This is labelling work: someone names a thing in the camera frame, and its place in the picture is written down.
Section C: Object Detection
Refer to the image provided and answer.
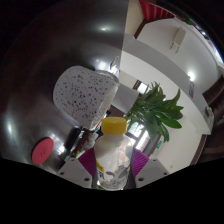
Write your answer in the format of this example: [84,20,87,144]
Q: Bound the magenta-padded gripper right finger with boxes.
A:
[128,147,172,190]

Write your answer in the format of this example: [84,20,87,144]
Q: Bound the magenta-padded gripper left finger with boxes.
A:
[55,147,98,190]

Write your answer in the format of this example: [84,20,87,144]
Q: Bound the yellow-capped clear drink bottle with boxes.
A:
[93,116,134,192]

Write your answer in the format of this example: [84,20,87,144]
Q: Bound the flat round red coaster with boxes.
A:
[31,137,55,166]

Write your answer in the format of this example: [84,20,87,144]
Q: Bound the dark wooden glazed double door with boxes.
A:
[126,120,158,153]

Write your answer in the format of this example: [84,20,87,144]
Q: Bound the broad-leaved plant in white pot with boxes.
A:
[111,81,185,144]

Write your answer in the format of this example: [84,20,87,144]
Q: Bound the white speckled cup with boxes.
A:
[52,65,120,132]

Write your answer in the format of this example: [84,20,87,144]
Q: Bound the dark-framed window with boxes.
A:
[132,79,152,96]

